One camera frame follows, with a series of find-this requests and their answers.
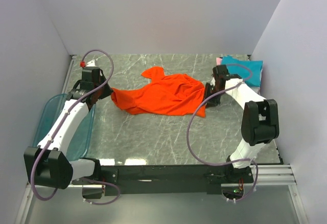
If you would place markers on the black base bar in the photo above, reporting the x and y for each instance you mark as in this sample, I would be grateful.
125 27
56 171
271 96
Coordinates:
147 179

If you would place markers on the blue plastic bin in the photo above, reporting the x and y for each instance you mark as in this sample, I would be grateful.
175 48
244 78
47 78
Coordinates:
80 142

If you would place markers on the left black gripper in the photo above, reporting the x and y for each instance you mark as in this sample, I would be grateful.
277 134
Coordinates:
108 91

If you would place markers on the orange t-shirt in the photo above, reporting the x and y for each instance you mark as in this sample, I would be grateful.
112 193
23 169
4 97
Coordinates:
169 95

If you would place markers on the folded teal t-shirt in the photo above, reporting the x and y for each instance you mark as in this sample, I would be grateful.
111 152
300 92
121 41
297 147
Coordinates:
249 71

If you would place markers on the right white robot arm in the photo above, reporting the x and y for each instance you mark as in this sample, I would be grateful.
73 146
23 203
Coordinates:
260 123

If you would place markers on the folded pink t-shirt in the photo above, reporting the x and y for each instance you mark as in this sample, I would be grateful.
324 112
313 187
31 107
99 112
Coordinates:
218 61

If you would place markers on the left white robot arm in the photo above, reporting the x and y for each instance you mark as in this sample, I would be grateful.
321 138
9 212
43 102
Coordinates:
47 164

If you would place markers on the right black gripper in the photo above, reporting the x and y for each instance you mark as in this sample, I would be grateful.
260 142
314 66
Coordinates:
212 103

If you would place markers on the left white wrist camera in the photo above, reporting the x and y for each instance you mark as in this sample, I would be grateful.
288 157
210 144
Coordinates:
91 63

